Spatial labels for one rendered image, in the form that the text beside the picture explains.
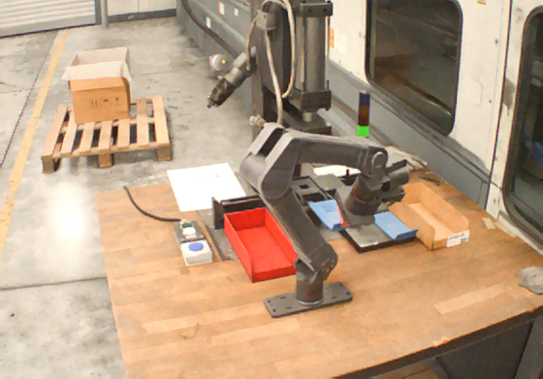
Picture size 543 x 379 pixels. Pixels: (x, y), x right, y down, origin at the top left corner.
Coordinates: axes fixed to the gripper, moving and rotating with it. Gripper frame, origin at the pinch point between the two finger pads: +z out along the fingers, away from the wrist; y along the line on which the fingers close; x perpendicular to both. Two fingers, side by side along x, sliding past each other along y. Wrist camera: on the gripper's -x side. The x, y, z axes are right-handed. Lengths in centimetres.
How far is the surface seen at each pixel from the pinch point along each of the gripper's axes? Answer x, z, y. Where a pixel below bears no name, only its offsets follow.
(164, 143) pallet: 0, 224, 197
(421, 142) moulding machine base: -64, 41, 48
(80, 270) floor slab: 71, 169, 79
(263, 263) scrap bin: 18.8, 12.6, -0.6
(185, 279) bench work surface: 38.8, 13.2, -1.1
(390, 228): -17.9, 10.9, 1.4
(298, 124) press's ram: 2.2, -0.3, 31.1
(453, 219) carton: -36.0, 6.9, -2.0
